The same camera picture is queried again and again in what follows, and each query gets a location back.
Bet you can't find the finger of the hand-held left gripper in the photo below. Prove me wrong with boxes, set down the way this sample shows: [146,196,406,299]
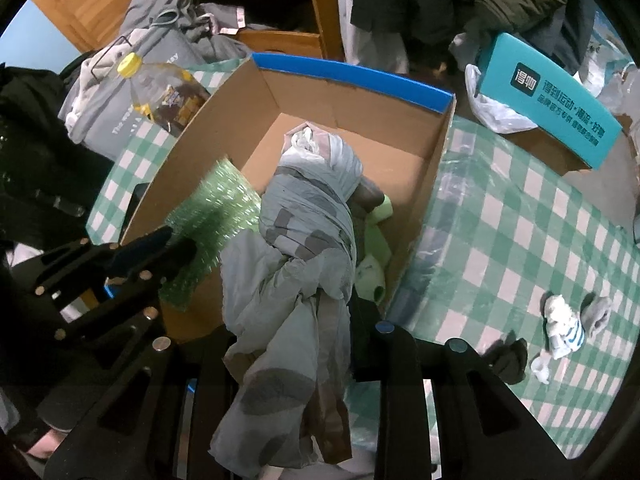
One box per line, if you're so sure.
[52,236,199,348]
[34,226,177,298]

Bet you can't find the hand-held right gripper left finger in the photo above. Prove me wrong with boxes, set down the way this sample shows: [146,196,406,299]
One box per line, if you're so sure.
[44,335,242,480]

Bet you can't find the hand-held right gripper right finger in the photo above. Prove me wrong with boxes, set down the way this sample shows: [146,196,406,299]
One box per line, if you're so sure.
[347,295,584,480]

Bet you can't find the green bubble wrap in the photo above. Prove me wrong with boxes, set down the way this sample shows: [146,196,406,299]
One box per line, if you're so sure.
[162,157,267,314]

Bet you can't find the light green plastic bag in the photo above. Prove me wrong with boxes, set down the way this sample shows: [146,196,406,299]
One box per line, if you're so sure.
[352,192,397,307]

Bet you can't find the grey patched cloth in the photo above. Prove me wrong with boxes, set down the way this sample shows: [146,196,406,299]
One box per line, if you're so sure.
[210,120,364,479]

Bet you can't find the blue-rimmed cardboard box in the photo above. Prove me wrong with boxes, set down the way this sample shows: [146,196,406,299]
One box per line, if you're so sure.
[102,52,457,397]

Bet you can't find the dark sock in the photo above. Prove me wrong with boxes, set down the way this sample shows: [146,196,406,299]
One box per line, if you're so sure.
[482,337,530,386]

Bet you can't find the black cloth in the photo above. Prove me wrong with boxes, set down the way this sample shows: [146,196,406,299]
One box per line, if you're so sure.
[0,64,114,252]

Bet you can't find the yellow-capped oil bottle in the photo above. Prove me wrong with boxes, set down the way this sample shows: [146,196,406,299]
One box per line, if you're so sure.
[116,52,211,137]

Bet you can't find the white crumpled tissue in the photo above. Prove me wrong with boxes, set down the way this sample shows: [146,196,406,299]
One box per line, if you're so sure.
[530,355,551,385]

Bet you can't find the green checkered tablecloth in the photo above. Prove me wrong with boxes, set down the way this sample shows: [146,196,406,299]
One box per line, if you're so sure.
[87,57,640,467]

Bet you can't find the white blue striped sock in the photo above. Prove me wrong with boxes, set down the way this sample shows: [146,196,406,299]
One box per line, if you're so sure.
[542,294,587,360]

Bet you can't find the small grey sock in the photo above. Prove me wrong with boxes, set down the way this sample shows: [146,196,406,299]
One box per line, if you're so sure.
[582,296,614,339]

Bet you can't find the grey sweatshirt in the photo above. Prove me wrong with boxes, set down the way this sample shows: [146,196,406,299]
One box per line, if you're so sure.
[117,0,252,57]

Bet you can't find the white plastic bag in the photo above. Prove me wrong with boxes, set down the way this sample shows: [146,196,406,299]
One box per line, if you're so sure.
[447,32,539,135]

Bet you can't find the brown cardboard box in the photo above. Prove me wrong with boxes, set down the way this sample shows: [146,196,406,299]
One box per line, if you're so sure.
[504,120,637,177]

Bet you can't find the white hanging garment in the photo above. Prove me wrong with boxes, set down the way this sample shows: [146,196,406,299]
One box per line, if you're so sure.
[334,0,412,74]

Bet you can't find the teal printed box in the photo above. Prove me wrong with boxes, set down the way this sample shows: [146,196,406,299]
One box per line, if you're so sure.
[475,32,624,171]

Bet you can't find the black jacket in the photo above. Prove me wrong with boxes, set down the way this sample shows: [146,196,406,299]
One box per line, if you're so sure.
[345,0,482,69]

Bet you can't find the blue white woven bag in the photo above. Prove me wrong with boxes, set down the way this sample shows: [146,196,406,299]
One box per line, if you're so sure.
[580,25,640,117]

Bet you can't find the navy hanging coat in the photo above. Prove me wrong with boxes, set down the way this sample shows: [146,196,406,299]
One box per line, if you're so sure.
[530,0,602,77]

